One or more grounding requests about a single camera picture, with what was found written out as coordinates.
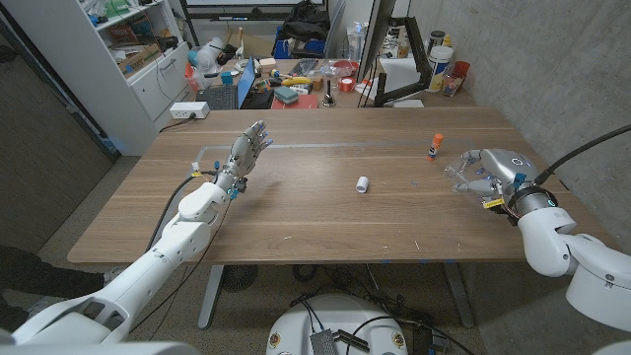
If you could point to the red tape roll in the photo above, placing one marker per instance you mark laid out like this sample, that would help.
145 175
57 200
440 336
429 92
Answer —
346 85

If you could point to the orange glue stick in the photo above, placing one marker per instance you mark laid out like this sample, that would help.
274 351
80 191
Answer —
434 148

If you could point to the white power strip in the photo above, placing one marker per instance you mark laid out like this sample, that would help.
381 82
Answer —
189 110

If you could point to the open laptop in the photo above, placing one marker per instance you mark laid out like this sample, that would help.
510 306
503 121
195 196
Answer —
222 97

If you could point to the black backpack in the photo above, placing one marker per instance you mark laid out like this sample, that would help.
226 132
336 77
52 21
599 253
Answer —
303 24

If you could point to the whiteboard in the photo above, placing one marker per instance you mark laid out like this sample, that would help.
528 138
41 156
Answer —
246 2

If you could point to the small black stand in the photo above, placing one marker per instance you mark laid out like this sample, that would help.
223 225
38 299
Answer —
329 96

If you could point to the white shelf cabinet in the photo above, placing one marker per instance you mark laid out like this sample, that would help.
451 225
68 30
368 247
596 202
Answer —
143 93

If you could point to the black round floor fan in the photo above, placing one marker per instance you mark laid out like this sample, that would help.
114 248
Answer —
239 277

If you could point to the person's dark trouser leg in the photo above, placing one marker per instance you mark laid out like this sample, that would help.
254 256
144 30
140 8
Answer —
39 276

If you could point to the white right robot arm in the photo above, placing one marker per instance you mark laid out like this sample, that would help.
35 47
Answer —
547 241

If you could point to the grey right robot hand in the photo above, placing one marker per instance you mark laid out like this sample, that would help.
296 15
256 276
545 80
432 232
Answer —
508 170

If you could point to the red bowl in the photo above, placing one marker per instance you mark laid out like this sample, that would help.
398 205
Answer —
346 66

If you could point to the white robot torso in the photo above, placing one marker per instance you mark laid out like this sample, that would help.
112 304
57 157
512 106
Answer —
340 315

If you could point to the red cup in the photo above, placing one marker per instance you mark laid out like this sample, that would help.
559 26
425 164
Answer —
462 69

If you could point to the dark lidded canister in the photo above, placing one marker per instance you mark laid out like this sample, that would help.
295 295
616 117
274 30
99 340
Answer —
436 38

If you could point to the cardboard box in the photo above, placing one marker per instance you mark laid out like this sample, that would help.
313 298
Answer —
138 59

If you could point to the white bottle cap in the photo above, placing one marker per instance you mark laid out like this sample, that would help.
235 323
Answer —
362 184

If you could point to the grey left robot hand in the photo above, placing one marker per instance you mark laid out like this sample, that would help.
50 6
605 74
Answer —
242 150

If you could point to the white labelled tub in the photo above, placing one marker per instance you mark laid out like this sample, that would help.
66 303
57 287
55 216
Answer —
438 64

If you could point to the yellow banana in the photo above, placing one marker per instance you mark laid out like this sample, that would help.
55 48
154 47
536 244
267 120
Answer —
296 81

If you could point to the black monitor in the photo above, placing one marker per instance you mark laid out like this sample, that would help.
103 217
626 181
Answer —
377 34

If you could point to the blue bin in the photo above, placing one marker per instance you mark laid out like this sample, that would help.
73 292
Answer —
283 49

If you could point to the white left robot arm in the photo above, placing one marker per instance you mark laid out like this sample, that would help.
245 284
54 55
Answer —
182 232

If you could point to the teal box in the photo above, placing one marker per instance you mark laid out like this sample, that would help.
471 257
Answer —
286 94

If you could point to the clear sanitizer bottle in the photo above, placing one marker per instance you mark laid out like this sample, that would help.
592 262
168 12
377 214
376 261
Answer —
357 42

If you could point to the grey table leg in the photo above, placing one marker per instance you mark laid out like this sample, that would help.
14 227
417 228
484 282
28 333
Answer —
458 296
211 296

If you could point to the red mat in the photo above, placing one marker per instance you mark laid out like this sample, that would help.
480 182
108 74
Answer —
305 102

